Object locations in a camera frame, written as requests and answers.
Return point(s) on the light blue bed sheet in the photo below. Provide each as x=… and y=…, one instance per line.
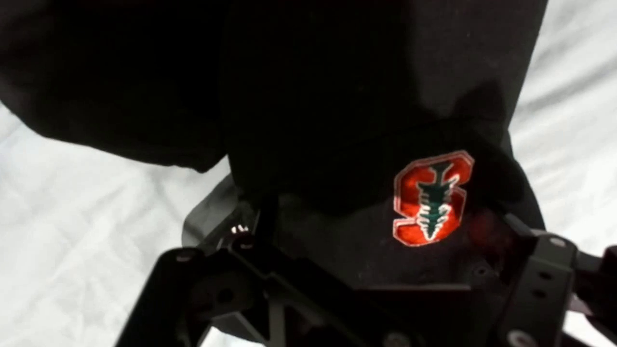
x=80, y=230

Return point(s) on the black cap with small logo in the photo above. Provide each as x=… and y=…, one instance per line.
x=377, y=132

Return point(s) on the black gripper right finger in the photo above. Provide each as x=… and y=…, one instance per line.
x=549, y=276

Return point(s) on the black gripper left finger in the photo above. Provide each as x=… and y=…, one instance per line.
x=190, y=292

